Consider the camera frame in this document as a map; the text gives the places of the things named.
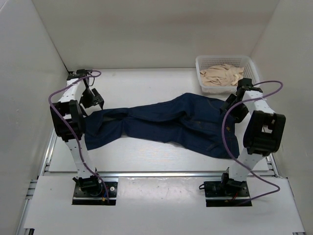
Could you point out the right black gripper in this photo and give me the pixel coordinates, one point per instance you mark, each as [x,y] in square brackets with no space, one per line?
[239,116]

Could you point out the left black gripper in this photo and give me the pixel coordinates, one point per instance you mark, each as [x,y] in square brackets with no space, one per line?
[97,99]

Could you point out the dark blue denim trousers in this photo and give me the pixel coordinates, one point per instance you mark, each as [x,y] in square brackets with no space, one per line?
[190,120]

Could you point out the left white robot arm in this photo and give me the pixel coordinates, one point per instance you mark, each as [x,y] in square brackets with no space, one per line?
[67,108]

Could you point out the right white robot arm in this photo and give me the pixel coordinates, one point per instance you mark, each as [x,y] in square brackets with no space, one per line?
[262,136]

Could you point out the beige trousers in basket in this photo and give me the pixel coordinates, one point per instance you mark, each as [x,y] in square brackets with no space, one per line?
[222,75]

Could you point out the white plastic mesh basket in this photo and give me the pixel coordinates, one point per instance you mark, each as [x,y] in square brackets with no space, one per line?
[206,61]

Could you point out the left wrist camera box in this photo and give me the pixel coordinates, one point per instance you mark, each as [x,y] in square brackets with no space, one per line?
[82,72]

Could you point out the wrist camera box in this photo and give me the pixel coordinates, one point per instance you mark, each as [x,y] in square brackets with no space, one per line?
[82,72]
[244,82]

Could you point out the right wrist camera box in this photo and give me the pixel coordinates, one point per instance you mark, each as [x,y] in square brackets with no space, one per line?
[244,82]

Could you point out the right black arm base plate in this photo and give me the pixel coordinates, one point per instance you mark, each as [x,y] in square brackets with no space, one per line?
[218,195]

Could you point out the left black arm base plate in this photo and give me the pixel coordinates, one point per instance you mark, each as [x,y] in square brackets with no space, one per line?
[96,198]

